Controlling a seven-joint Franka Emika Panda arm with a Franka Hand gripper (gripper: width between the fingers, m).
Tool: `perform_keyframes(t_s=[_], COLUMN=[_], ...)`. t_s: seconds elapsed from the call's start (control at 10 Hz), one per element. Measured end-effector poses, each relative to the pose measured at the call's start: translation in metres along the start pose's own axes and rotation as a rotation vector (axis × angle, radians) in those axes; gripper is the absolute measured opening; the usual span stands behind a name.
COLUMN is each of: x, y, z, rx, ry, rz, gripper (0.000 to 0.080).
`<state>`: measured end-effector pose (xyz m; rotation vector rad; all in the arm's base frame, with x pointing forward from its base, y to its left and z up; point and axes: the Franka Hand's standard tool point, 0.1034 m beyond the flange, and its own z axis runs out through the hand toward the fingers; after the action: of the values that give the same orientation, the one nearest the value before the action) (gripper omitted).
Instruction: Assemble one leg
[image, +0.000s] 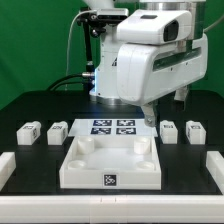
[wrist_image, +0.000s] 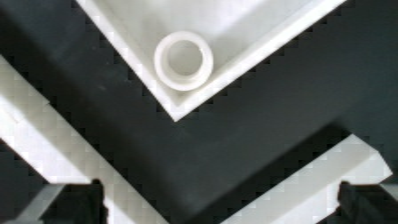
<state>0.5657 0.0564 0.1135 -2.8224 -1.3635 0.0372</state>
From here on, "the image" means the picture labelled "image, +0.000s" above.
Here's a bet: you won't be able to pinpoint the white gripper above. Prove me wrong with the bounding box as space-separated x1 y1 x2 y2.
117 10 208 127

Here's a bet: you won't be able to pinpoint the white square tabletop part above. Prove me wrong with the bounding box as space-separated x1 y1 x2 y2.
59 135 161 190

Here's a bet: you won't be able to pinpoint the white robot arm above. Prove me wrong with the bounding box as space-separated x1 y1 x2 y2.
83 0 208 126

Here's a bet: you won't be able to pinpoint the white right fence block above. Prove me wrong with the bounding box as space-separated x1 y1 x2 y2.
206 151 224 195

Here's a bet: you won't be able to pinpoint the white fence block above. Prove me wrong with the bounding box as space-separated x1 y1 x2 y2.
206 151 224 195
0 152 16 191

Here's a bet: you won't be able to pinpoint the white sheet with markers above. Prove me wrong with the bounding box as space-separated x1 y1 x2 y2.
69 119 158 137

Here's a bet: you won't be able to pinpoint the white left fence block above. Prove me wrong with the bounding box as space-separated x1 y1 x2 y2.
0 152 16 191

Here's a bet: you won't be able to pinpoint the black camera stand pole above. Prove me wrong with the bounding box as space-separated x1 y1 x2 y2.
83 23 94 91

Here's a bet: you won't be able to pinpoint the black base cables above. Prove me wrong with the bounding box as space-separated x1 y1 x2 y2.
45 71 96 92

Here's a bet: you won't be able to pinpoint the black camera on stand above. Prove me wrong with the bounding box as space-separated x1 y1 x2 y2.
78 8 129 38

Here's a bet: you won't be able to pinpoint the white front fence rail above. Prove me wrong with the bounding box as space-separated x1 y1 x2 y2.
0 195 224 224

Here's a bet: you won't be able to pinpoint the grey camera cable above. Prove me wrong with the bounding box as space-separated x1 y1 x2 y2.
64 9 98 91

